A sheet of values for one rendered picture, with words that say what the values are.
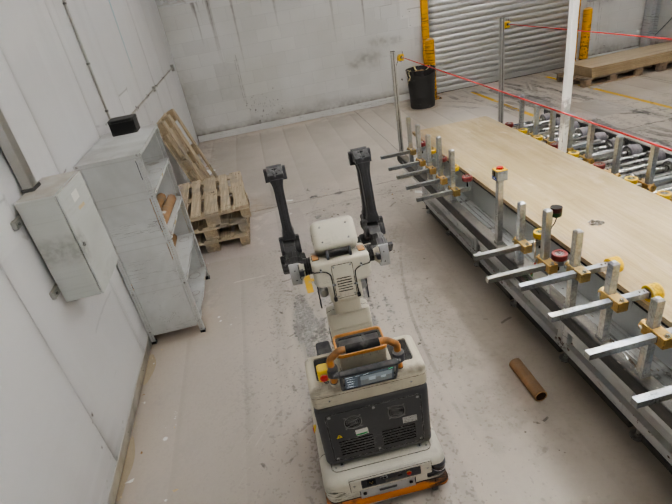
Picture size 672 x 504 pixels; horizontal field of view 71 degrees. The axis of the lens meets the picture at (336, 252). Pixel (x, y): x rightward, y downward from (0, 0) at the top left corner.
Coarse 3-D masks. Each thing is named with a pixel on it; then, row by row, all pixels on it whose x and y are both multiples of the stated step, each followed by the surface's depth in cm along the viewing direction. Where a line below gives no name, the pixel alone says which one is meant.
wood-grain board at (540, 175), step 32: (448, 128) 476; (480, 128) 460; (512, 128) 445; (448, 160) 405; (480, 160) 389; (512, 160) 378; (544, 160) 368; (576, 160) 359; (512, 192) 329; (544, 192) 321; (576, 192) 314; (608, 192) 307; (640, 192) 300; (576, 224) 279; (608, 224) 273; (640, 224) 268; (608, 256) 246; (640, 256) 242; (640, 288) 221
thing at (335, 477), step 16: (432, 432) 245; (320, 448) 247; (400, 448) 239; (416, 448) 237; (432, 448) 236; (320, 464) 242; (336, 464) 236; (352, 464) 235; (368, 464) 234; (384, 464) 232; (400, 464) 232; (432, 464) 233; (336, 480) 230; (400, 480) 234; (416, 480) 237; (432, 480) 239; (336, 496) 232; (352, 496) 234; (368, 496) 237; (384, 496) 238
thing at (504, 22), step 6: (504, 18) 445; (504, 24) 448; (504, 30) 450; (504, 36) 453; (504, 42) 455; (504, 48) 458; (504, 54) 461; (504, 60) 464; (498, 102) 486; (498, 108) 489; (498, 114) 492; (498, 120) 495
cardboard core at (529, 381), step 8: (512, 360) 306; (520, 360) 305; (512, 368) 304; (520, 368) 298; (520, 376) 296; (528, 376) 292; (528, 384) 288; (536, 384) 285; (536, 392) 281; (544, 392) 281; (536, 400) 283
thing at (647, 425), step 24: (480, 192) 370; (504, 216) 339; (456, 240) 455; (528, 240) 313; (552, 240) 285; (480, 264) 410; (504, 288) 373; (528, 312) 337; (624, 312) 236; (552, 336) 311; (576, 360) 289; (600, 384) 270; (624, 408) 253; (648, 432) 239
